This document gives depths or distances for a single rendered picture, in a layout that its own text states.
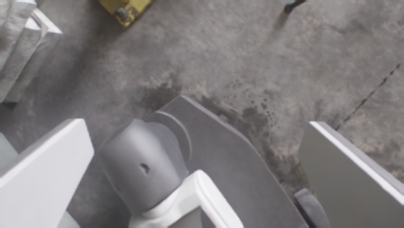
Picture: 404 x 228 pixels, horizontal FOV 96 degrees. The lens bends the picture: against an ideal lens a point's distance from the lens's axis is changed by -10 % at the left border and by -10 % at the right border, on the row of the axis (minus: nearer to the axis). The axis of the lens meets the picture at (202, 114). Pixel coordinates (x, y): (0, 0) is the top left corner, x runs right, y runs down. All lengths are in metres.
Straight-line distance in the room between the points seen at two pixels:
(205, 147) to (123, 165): 0.23
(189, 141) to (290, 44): 0.48
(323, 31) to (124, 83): 0.73
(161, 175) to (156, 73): 0.44
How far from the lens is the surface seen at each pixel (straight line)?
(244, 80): 0.71
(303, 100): 0.75
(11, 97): 1.12
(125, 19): 0.84
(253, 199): 0.60
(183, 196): 0.42
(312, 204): 0.67
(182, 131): 0.53
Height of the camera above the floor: 0.71
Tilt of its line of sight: 83 degrees down
